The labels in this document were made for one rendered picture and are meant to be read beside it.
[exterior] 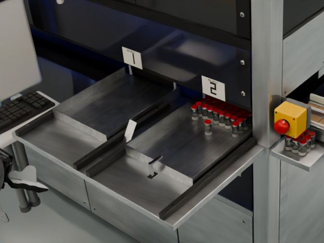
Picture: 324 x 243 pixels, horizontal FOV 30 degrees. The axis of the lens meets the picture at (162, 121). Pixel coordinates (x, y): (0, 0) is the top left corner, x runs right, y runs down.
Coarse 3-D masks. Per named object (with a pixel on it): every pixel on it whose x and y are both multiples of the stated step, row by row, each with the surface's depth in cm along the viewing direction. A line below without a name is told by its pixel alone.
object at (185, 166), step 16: (176, 112) 190; (160, 128) 186; (176, 128) 187; (192, 128) 186; (224, 128) 184; (128, 144) 177; (144, 144) 181; (160, 144) 181; (176, 144) 180; (192, 144) 179; (208, 144) 178; (224, 144) 178; (240, 144) 174; (144, 160) 173; (160, 160) 174; (176, 160) 174; (192, 160) 173; (208, 160) 172; (176, 176) 166; (192, 176) 167
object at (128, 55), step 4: (124, 48) 198; (124, 52) 199; (128, 52) 198; (132, 52) 196; (136, 52) 195; (124, 56) 201; (128, 56) 199; (132, 56) 198; (136, 56) 196; (140, 56) 195; (124, 60) 202; (128, 60) 200; (132, 60) 199; (136, 60) 197; (140, 60) 196; (132, 64) 200; (136, 64) 198; (140, 64) 197; (140, 68) 198
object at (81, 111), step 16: (112, 80) 213; (128, 80) 214; (144, 80) 213; (80, 96) 204; (96, 96) 207; (112, 96) 206; (128, 96) 205; (144, 96) 204; (160, 96) 203; (176, 96) 201; (64, 112) 200; (80, 112) 199; (96, 112) 198; (112, 112) 198; (128, 112) 197; (144, 112) 191; (80, 128) 190; (96, 128) 191; (112, 128) 190
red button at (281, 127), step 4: (280, 120) 162; (276, 124) 162; (280, 124) 161; (284, 124) 161; (276, 128) 163; (280, 128) 162; (284, 128) 161; (288, 128) 162; (280, 132) 162; (284, 132) 162
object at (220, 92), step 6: (204, 78) 178; (204, 84) 180; (210, 84) 178; (216, 84) 176; (222, 84) 174; (204, 90) 181; (216, 90) 177; (222, 90) 175; (216, 96) 178; (222, 96) 177
